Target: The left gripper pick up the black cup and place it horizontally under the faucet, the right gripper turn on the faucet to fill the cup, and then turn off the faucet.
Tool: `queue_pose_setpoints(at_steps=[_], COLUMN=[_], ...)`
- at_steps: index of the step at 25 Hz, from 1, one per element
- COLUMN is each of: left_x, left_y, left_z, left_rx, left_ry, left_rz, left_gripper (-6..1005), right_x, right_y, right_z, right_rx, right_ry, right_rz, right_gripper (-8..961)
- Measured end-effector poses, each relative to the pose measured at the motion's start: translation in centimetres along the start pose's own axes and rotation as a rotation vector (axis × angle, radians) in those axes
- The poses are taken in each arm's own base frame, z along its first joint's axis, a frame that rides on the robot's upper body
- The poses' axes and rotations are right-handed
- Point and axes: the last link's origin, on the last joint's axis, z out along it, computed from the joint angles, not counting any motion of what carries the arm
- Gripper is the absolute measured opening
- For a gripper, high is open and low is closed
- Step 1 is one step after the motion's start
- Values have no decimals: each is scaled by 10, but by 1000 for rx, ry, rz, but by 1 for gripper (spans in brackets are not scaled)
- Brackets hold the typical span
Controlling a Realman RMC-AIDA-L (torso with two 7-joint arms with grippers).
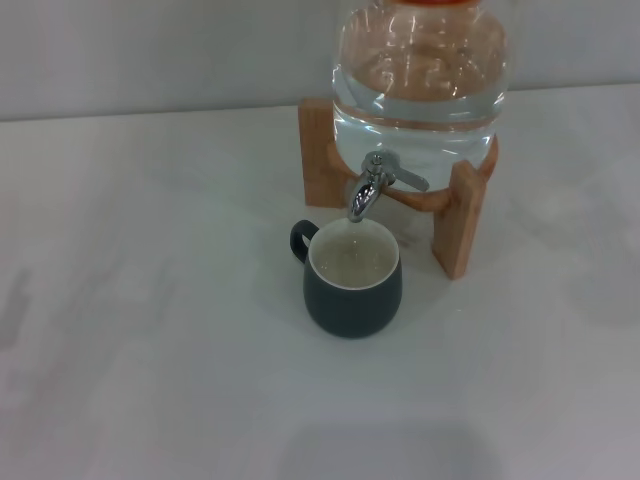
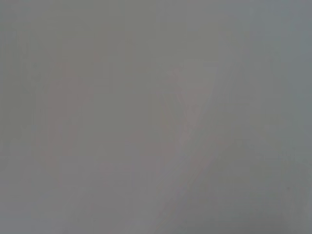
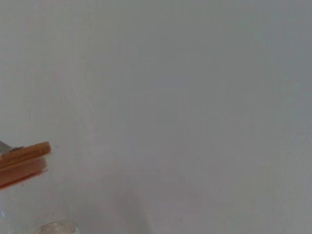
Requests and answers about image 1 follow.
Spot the glass water dispenser jar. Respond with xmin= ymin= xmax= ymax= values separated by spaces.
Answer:
xmin=330 ymin=0 xmax=511 ymax=194

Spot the wooden dispenser stand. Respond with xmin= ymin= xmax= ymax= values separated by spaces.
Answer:
xmin=297 ymin=97 xmax=501 ymax=280

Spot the chrome dispenser faucet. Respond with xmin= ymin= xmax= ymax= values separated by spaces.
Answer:
xmin=345 ymin=151 xmax=431 ymax=225

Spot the dark grey ceramic cup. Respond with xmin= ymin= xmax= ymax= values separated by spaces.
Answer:
xmin=288 ymin=218 xmax=404 ymax=340

